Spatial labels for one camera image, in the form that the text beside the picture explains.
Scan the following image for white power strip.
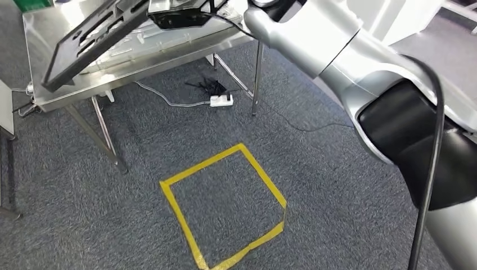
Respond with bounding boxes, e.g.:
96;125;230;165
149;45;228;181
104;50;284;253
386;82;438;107
209;94;235;107

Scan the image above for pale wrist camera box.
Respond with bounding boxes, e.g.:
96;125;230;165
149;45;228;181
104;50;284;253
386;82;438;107
148;0;204;15

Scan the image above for stainless steel workbench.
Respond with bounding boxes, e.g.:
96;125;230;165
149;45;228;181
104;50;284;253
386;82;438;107
22;0;266;175

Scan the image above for thin black floor cable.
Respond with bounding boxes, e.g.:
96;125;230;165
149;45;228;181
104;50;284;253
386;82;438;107
260;100;355;133

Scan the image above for black plastic panel part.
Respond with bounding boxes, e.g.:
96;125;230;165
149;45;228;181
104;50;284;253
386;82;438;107
40;0;150;93

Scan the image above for white panel board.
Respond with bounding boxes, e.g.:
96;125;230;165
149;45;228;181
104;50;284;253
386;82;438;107
0;80;16;137

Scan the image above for black cable bundle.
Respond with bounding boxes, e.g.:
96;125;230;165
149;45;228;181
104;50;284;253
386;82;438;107
185;76;239;98

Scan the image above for yellow floor tape square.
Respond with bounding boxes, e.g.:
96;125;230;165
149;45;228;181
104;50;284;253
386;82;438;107
159;143;287;270

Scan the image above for machined aluminium fixture plate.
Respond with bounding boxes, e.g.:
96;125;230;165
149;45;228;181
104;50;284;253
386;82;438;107
80;16;243;73

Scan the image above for white display block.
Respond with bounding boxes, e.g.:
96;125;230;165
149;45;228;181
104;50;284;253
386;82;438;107
346;0;477;46

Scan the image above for metal frame stand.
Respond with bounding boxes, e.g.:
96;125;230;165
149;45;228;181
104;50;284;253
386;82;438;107
0;127;23;221

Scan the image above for green crate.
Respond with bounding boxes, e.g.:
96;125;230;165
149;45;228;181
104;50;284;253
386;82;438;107
14;0;55;14

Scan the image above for white power cord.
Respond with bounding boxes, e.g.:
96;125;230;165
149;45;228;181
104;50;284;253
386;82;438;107
134;81;212;107

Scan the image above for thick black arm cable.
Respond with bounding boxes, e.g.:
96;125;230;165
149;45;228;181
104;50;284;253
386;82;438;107
400;53;446;270

